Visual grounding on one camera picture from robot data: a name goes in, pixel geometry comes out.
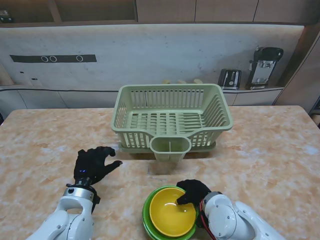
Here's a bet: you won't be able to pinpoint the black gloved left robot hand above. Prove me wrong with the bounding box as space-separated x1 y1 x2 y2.
73 146 124 187

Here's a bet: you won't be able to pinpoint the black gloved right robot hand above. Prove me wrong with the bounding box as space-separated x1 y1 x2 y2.
175 179 212 207

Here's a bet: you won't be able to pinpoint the black silver coffee machine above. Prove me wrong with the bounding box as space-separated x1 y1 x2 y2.
244 45 285 90

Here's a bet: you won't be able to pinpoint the pale green cutlery holder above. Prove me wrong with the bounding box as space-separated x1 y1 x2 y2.
149 136 192 161

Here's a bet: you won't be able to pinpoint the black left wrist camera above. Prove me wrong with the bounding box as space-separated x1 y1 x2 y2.
91 190 102 214

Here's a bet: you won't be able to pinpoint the wooden wall cabinets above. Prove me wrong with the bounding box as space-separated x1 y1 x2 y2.
0 0 320 25

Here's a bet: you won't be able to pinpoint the black toaster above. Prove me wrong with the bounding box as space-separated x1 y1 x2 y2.
217 68 242 90

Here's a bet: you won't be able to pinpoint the white low counter cabinet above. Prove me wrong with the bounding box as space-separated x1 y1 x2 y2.
0 84 285 110

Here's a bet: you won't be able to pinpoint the black wall rail strip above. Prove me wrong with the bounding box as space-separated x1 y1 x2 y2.
9 54 98 63

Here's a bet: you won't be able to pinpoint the thin black counter cable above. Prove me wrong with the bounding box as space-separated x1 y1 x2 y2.
0 84 119 93

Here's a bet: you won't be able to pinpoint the yellow plastic bowl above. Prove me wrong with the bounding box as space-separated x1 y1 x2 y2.
149 187 198 238

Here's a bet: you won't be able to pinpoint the pale green plastic dish rack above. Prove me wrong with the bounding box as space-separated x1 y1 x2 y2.
111 83 234 151

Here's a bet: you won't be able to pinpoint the red black right arm cables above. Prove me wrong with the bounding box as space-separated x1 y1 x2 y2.
198 199 218 240

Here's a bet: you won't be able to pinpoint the dark item on shelf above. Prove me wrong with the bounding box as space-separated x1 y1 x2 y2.
0 9 16 24

